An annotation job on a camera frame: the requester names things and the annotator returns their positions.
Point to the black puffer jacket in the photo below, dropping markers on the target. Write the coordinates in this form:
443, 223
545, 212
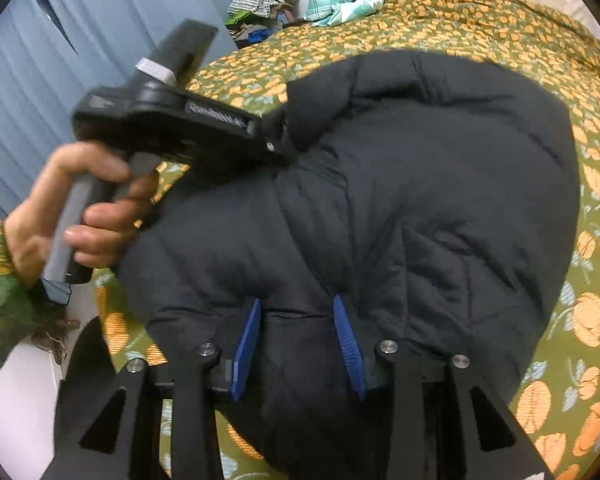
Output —
405, 185

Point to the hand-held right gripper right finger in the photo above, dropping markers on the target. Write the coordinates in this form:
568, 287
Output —
350, 350

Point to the person's left forearm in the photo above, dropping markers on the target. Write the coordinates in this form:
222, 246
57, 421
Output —
0, 320

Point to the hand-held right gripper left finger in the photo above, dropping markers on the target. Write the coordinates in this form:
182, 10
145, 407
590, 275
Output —
245, 350

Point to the orange print green duvet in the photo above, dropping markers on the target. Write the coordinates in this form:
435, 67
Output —
480, 25

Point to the person's left hand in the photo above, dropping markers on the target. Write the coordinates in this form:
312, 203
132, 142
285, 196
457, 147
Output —
25, 240

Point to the green checked cloth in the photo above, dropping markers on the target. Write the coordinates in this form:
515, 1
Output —
340, 0

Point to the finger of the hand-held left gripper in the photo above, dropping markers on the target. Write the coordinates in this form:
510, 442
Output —
272, 145

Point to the blue-grey curtain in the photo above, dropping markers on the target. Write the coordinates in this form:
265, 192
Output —
105, 35

